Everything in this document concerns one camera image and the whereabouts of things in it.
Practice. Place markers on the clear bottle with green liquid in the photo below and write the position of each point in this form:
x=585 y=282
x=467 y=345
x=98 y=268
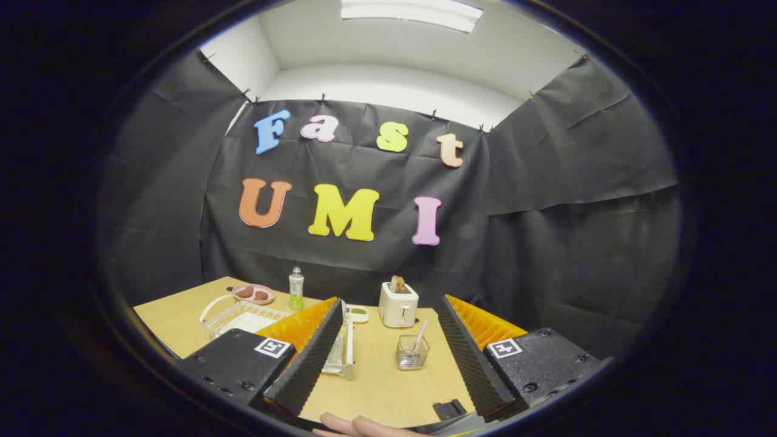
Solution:
x=296 y=294

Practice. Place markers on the black backdrop cloth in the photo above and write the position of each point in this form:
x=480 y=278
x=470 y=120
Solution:
x=546 y=212

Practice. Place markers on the white ceiling light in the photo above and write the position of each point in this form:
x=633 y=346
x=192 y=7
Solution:
x=413 y=12

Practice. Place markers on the brown food piece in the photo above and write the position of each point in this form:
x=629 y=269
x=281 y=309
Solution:
x=261 y=295
x=244 y=292

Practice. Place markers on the brown bread slice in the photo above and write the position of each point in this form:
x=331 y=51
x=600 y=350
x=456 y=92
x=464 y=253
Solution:
x=398 y=284

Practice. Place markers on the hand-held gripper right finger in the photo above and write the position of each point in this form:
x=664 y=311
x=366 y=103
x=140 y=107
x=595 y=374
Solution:
x=470 y=364

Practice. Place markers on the small pink plate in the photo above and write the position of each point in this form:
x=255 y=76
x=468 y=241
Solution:
x=267 y=300

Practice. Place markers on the small white dish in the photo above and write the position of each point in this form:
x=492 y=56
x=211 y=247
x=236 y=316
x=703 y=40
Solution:
x=358 y=315

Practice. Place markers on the cream white toaster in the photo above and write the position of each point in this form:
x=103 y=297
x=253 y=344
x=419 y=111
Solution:
x=397 y=309

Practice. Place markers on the black table clamp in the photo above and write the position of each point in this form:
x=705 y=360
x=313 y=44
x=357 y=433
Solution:
x=449 y=409

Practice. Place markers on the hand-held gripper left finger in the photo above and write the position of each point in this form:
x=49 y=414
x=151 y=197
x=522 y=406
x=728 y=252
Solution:
x=306 y=370

